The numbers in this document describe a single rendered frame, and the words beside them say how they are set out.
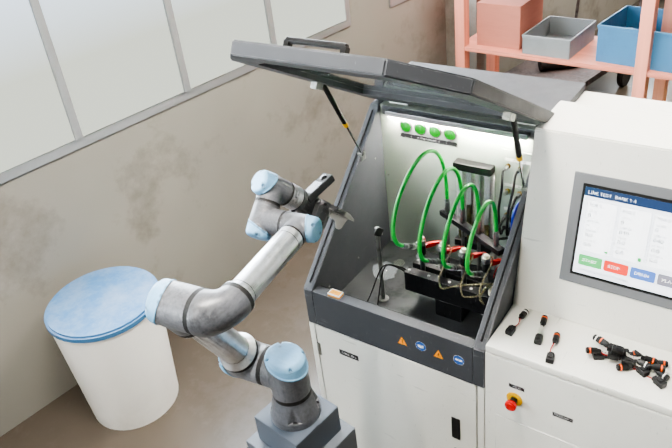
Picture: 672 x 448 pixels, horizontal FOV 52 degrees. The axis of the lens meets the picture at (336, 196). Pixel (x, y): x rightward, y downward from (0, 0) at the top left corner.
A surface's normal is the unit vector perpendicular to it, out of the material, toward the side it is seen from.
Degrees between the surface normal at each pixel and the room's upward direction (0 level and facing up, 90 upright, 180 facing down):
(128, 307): 0
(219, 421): 0
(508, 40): 90
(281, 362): 8
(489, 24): 90
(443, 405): 90
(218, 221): 90
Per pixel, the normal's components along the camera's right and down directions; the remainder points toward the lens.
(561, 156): -0.57, 0.26
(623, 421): -0.56, 0.47
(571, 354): -0.11, -0.85
